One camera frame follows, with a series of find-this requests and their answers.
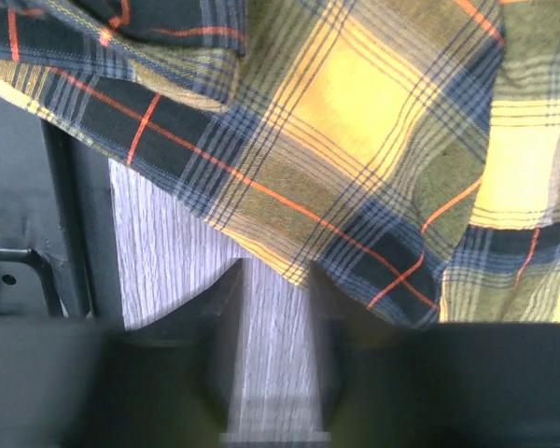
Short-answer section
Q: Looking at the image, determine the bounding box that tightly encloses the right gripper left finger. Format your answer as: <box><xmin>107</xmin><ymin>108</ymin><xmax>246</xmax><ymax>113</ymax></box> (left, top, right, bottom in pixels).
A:
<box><xmin>0</xmin><ymin>260</ymin><xmax>244</xmax><ymax>447</ymax></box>

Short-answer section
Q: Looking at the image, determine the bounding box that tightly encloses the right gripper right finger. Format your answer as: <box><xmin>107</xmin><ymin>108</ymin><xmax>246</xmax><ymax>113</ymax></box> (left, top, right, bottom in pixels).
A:
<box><xmin>309</xmin><ymin>264</ymin><xmax>560</xmax><ymax>447</ymax></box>

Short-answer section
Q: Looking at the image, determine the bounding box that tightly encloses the yellow plaid long sleeve shirt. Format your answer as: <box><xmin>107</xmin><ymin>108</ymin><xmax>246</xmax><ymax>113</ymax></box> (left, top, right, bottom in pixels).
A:
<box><xmin>0</xmin><ymin>1</ymin><xmax>560</xmax><ymax>327</ymax></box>

